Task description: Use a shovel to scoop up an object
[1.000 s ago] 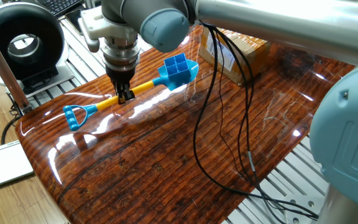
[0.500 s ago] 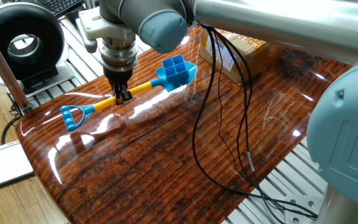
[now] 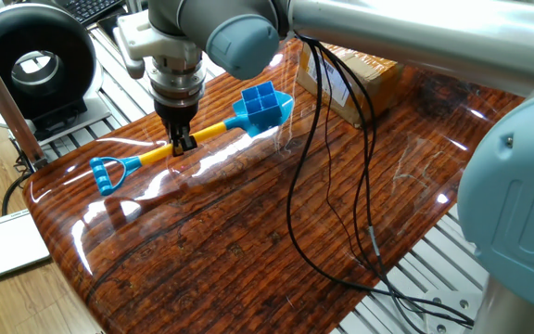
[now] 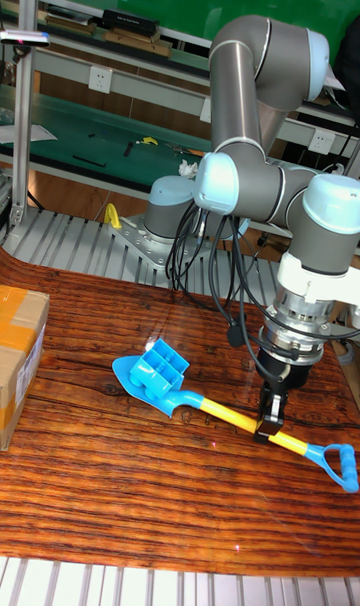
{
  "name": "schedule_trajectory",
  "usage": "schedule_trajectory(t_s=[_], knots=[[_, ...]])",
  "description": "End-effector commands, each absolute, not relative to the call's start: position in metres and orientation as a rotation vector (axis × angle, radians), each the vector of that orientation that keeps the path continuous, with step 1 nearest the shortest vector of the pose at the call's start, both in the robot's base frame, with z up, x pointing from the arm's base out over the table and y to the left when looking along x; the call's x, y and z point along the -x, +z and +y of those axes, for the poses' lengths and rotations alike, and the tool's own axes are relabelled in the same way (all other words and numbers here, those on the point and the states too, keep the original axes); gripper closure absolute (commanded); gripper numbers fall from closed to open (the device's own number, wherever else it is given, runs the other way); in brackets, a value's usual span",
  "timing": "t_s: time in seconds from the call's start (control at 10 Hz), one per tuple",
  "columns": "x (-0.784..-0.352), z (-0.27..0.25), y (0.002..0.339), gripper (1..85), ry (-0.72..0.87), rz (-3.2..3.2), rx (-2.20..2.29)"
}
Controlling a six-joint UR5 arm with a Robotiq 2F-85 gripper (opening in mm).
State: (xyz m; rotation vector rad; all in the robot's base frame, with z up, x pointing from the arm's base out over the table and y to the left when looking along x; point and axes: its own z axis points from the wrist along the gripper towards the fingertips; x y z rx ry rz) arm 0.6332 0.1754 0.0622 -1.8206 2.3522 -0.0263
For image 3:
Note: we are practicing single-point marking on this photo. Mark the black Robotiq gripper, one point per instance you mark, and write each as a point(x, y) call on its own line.
point(176, 111)

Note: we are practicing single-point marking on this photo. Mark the blue plastic building block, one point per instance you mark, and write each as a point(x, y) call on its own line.
point(262, 104)

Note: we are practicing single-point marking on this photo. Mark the blue yellow toy shovel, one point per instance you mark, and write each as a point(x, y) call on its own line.
point(285, 104)

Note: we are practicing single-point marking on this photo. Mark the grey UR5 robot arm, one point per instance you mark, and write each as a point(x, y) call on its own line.
point(512, 209)

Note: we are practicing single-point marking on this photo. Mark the black smartphone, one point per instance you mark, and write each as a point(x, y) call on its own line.
point(109, 28)

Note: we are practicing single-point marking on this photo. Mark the wood-grain table mat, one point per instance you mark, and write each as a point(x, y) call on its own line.
point(248, 255)

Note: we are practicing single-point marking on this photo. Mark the black keyboard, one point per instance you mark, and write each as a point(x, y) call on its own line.
point(91, 9)

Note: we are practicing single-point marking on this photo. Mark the taped cardboard box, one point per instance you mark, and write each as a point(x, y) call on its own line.
point(378, 79)

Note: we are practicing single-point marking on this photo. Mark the white flat board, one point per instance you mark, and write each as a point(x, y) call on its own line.
point(3, 246)

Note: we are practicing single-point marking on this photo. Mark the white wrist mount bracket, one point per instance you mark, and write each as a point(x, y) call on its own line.
point(146, 42)

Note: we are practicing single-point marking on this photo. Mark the brown metal post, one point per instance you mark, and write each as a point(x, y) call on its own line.
point(3, 97)

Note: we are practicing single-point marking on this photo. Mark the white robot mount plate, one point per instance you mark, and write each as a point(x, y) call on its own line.
point(448, 299)

